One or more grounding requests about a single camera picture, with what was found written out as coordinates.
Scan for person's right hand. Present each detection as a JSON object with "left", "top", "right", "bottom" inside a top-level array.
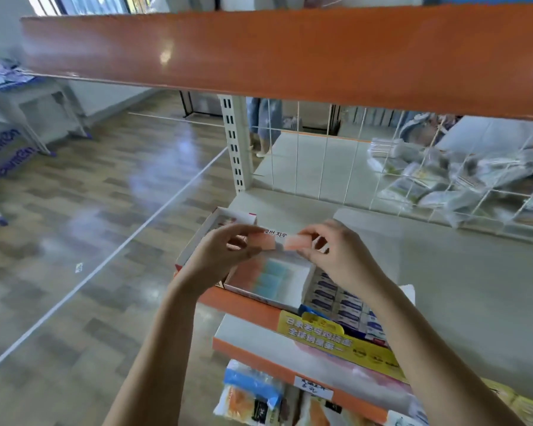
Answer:
[{"left": 297, "top": 218, "right": 389, "bottom": 304}]

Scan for person's left hand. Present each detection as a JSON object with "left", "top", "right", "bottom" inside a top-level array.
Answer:
[{"left": 172, "top": 222, "right": 273, "bottom": 300}]

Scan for red eraser display box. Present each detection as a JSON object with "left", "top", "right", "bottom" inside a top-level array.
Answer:
[{"left": 174, "top": 205, "right": 259, "bottom": 273}]

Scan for orange eraser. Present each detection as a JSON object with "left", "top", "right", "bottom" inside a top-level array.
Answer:
[{"left": 274, "top": 232, "right": 314, "bottom": 254}]

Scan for blue white eraser box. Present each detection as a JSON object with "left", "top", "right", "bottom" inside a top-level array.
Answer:
[{"left": 300, "top": 206, "right": 419, "bottom": 348}]

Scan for box of pink-blue erasers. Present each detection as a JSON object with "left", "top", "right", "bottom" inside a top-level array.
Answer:
[{"left": 221, "top": 227, "right": 318, "bottom": 315}]

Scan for person's left forearm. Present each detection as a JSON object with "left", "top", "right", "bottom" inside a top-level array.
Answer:
[{"left": 102, "top": 281, "right": 216, "bottom": 426}]

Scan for person's right forearm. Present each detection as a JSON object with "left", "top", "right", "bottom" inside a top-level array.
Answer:
[{"left": 359, "top": 281, "right": 527, "bottom": 426}]

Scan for snack packets on lower shelf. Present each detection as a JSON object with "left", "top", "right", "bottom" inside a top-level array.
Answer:
[{"left": 276, "top": 309, "right": 409, "bottom": 384}]

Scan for white orange metal shelf unit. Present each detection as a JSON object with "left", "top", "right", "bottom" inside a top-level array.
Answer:
[{"left": 20, "top": 4, "right": 533, "bottom": 426}]

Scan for pile of white packets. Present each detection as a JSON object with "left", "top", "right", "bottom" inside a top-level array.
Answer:
[{"left": 365, "top": 135, "right": 533, "bottom": 234}]

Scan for blue orange snack packet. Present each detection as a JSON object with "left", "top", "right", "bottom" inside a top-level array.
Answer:
[{"left": 212, "top": 358, "right": 287, "bottom": 426}]

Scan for yellow price label strip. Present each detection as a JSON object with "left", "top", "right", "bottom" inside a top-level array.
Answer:
[{"left": 478, "top": 377, "right": 533, "bottom": 426}]

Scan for grey table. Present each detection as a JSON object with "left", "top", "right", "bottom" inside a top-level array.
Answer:
[{"left": 0, "top": 61, "right": 92, "bottom": 158}]

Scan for large window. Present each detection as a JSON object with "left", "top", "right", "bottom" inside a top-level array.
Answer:
[{"left": 24, "top": 0, "right": 154, "bottom": 17}]

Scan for white wire grid panel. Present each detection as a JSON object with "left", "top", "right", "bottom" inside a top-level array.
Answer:
[{"left": 247, "top": 95, "right": 533, "bottom": 245}]

